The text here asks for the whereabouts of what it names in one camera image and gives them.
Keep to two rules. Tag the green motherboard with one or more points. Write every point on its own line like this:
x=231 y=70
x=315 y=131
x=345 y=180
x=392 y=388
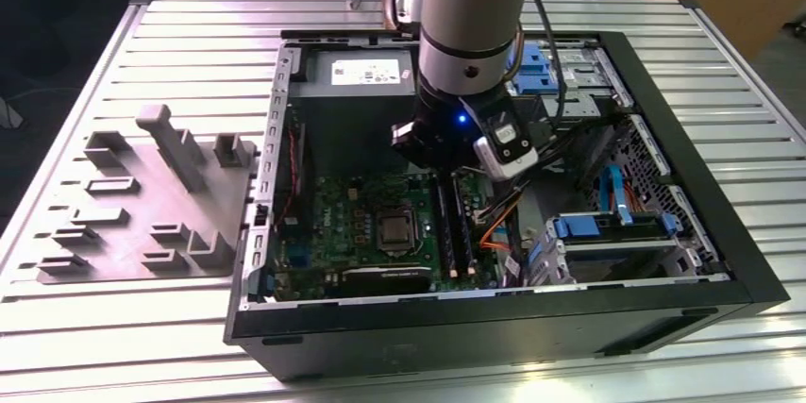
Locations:
x=341 y=195

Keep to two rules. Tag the hard disk in blue carrier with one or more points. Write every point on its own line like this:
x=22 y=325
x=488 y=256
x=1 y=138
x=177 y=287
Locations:
x=576 y=226

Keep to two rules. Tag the black PC case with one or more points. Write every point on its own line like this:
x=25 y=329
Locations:
x=441 y=341

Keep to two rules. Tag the white floor object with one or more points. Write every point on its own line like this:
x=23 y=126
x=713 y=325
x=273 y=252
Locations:
x=10 y=112

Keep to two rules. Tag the silver drive cage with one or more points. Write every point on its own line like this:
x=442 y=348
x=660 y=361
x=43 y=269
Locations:
x=586 y=105

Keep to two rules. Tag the silver camera on black bracket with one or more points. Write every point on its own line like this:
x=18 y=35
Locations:
x=404 y=136

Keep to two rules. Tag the CPU socket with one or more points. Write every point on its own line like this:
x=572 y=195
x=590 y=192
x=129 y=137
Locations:
x=397 y=247

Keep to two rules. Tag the grey parts rack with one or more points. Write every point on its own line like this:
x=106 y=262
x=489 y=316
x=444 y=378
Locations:
x=158 y=205

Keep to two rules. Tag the blue drive carrier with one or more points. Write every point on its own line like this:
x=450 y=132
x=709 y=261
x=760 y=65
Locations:
x=532 y=84

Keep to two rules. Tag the silver disk bay cage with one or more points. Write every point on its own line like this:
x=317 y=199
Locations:
x=630 y=245

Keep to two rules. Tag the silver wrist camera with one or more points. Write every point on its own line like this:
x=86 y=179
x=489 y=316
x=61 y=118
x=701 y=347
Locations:
x=510 y=157

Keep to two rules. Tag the black graphics card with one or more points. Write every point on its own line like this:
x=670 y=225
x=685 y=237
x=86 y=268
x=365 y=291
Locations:
x=385 y=280

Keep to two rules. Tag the grey power supply unit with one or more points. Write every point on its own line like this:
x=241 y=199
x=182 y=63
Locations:
x=341 y=120

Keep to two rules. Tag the silver CPU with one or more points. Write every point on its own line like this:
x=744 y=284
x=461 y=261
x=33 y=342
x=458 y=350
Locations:
x=396 y=228

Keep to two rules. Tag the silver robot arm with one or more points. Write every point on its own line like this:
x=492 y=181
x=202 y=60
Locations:
x=466 y=21

